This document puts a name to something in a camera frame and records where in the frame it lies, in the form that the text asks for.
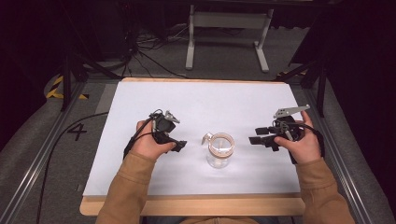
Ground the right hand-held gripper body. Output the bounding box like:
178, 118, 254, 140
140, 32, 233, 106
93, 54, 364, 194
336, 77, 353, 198
269, 104, 312, 153

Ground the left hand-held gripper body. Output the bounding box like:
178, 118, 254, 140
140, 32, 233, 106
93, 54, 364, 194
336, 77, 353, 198
150, 108, 181, 146

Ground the clear glass jar with lid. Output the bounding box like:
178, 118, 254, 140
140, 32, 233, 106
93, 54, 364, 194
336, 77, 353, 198
201, 132, 236, 170

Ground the person's left hand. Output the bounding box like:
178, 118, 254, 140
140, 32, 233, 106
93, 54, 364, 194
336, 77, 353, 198
130, 119, 177, 161

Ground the person's right hand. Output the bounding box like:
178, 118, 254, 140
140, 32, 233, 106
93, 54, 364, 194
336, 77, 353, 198
274, 110, 323, 165

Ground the white table mat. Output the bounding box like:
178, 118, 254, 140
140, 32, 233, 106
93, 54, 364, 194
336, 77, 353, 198
82, 80, 302, 197

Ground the black metal stand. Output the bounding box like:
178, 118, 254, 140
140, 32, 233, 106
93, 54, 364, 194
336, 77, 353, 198
60, 43, 123, 112
273, 57, 329, 119

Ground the wooden table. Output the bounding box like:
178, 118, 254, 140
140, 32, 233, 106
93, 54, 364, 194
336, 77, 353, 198
78, 77, 306, 217

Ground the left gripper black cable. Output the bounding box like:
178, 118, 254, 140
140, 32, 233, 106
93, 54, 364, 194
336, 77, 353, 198
122, 109, 164, 160

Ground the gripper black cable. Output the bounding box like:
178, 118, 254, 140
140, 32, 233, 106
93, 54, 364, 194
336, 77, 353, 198
275, 120, 327, 165
122, 109, 164, 160

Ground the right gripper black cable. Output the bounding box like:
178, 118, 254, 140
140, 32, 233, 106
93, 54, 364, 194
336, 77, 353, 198
275, 120, 327, 165

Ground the aluminium floor rail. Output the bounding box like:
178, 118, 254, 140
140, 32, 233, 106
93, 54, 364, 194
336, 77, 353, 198
302, 87, 375, 224
0, 79, 88, 224

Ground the bundle of floor cables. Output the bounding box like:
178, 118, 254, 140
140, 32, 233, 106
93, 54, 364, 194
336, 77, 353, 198
121, 22, 191, 79

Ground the black floor cable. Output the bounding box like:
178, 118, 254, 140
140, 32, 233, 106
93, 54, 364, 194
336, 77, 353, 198
35, 111, 110, 224

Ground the white metal desk frame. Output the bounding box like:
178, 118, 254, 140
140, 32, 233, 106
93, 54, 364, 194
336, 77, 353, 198
185, 4, 276, 74

